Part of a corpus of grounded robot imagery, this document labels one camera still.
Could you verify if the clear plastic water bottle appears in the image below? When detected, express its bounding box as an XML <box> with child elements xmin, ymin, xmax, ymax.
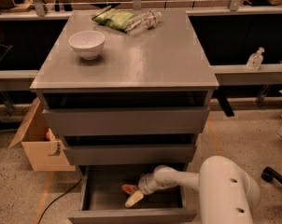
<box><xmin>125</xmin><ymin>10</ymin><xmax>162</xmax><ymax>35</ymax></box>

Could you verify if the green chip bag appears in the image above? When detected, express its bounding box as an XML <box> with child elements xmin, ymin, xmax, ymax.
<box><xmin>92</xmin><ymin>6</ymin><xmax>134</xmax><ymax>31</ymax></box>

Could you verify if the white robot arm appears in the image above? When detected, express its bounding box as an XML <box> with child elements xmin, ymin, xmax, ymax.
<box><xmin>122</xmin><ymin>156</ymin><xmax>261</xmax><ymax>224</ymax></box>

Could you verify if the grey open bottom drawer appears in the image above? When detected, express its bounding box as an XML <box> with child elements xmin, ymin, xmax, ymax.
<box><xmin>68</xmin><ymin>164</ymin><xmax>196</xmax><ymax>224</ymax></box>

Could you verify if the grey drawer cabinet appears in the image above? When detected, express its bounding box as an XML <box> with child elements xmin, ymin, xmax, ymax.
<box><xmin>29</xmin><ymin>9</ymin><xmax>219</xmax><ymax>224</ymax></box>

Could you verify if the black floor cable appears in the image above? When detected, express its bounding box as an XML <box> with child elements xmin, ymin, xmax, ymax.
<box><xmin>37</xmin><ymin>176</ymin><xmax>83</xmax><ymax>224</ymax></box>

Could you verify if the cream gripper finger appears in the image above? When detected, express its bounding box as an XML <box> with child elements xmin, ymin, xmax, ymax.
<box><xmin>125</xmin><ymin>190</ymin><xmax>144</xmax><ymax>208</ymax></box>

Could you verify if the grey middle drawer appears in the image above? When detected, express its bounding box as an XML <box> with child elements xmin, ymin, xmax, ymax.
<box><xmin>64</xmin><ymin>145</ymin><xmax>196</xmax><ymax>165</ymax></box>

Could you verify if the black office chair base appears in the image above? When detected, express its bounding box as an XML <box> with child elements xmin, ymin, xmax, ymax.
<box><xmin>261</xmin><ymin>166</ymin><xmax>282</xmax><ymax>185</ymax></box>

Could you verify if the grey top drawer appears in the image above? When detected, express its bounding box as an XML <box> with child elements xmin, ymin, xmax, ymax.
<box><xmin>43</xmin><ymin>107</ymin><xmax>209</xmax><ymax>136</ymax></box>

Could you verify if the white bowl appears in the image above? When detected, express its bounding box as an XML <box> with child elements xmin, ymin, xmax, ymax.
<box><xmin>68</xmin><ymin>31</ymin><xmax>106</xmax><ymax>60</ymax></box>

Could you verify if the cardboard box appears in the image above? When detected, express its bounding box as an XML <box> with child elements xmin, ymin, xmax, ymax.
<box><xmin>9</xmin><ymin>98</ymin><xmax>76</xmax><ymax>172</ymax></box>

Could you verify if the clear hand sanitizer bottle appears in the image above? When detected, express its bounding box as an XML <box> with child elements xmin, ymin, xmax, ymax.
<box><xmin>247</xmin><ymin>47</ymin><xmax>264</xmax><ymax>71</ymax></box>

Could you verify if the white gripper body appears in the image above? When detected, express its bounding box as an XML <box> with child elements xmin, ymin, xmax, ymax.
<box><xmin>137</xmin><ymin>173</ymin><xmax>164</xmax><ymax>195</ymax></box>

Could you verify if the red coke can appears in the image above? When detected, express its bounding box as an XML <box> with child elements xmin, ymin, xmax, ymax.
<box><xmin>122</xmin><ymin>184</ymin><xmax>138</xmax><ymax>195</ymax></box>

